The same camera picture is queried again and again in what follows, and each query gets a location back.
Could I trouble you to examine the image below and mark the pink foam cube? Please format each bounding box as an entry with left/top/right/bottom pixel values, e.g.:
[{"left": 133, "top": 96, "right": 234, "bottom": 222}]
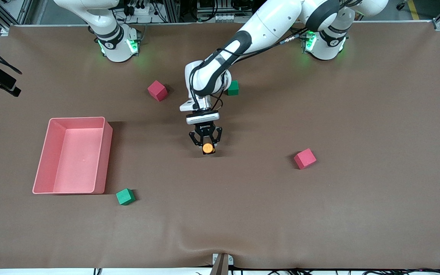
[
  {"left": 294, "top": 148, "right": 317, "bottom": 170},
  {"left": 147, "top": 80, "right": 168, "bottom": 102}
]

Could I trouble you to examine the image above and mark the brown table mat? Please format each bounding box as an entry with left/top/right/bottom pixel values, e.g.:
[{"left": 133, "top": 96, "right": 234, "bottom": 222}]
[{"left": 0, "top": 22, "right": 440, "bottom": 270}]

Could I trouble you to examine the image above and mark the pink plastic bin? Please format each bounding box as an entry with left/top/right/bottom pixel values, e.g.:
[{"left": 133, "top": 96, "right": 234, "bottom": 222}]
[{"left": 32, "top": 117, "right": 113, "bottom": 195}]

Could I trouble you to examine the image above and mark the white terminal block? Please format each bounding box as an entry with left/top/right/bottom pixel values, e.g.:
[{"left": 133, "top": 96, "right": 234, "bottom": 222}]
[{"left": 203, "top": 13, "right": 253, "bottom": 23}]

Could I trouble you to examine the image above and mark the white power strip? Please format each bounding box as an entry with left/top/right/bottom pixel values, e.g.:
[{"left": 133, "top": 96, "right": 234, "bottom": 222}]
[{"left": 125, "top": 0, "right": 156, "bottom": 16}]

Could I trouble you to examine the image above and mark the metal clamp bracket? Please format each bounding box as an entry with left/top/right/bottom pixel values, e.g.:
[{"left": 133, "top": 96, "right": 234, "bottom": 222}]
[{"left": 212, "top": 253, "right": 234, "bottom": 275}]

